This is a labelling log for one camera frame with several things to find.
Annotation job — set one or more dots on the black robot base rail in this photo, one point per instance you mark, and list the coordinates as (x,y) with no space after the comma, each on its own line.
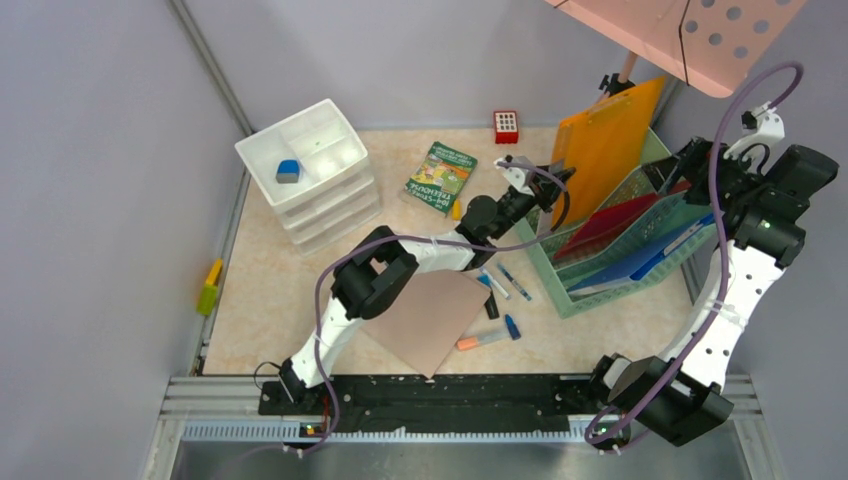
(405,397)

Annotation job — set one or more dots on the red grid pen holder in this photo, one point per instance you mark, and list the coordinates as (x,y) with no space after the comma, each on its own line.
(505,125)

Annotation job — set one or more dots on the green plastic file rack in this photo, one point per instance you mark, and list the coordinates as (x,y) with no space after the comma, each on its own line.
(557,280)

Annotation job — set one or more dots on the white blue pen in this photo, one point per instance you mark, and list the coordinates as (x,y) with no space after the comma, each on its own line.
(495,284)

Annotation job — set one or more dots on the green Treehouse paperback book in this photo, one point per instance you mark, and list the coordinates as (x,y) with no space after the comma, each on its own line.
(439,179)

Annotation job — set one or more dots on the white plastic drawer organizer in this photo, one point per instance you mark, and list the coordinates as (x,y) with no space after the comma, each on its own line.
(337,191)

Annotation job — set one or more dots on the black marker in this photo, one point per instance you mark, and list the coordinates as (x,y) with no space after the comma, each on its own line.
(491,307)

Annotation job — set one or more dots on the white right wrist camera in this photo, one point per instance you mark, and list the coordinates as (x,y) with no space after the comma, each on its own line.
(763,128)

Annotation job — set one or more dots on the red plastic folder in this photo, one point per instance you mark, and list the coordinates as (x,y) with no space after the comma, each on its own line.
(628,219)

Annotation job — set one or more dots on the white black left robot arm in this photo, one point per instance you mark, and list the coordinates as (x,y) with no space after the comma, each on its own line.
(368,280)

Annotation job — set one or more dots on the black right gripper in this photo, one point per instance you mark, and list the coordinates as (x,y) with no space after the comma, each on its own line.
(693,164)

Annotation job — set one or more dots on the orange cap clear marker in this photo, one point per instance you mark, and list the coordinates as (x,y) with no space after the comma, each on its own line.
(473,342)

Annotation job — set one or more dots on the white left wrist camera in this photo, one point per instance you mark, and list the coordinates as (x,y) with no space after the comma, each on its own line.
(523,177)

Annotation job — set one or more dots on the blue clear gel pen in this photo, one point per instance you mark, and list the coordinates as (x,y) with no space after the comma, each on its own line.
(514,282)

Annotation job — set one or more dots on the orange folder binder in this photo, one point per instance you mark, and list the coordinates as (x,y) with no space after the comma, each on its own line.
(603,144)

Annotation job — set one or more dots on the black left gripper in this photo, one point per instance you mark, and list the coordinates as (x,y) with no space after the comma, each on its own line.
(545,188)

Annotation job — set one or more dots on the pink music stand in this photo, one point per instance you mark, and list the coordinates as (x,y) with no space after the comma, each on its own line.
(710,45)

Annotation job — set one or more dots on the blue marker cap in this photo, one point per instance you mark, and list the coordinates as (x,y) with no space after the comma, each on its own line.
(512,328)

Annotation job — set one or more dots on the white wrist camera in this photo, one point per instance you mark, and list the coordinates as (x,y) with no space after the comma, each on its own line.
(523,177)
(763,128)

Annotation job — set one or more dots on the yellow green clip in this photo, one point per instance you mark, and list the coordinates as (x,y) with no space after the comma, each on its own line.
(209,291)

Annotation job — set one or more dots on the blue grey eraser block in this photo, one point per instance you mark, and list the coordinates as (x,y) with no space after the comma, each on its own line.
(288,171)

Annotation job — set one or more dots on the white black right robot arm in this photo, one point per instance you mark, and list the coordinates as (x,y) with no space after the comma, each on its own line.
(677,394)

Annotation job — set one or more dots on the blue file folder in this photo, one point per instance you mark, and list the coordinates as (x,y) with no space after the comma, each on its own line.
(636,266)

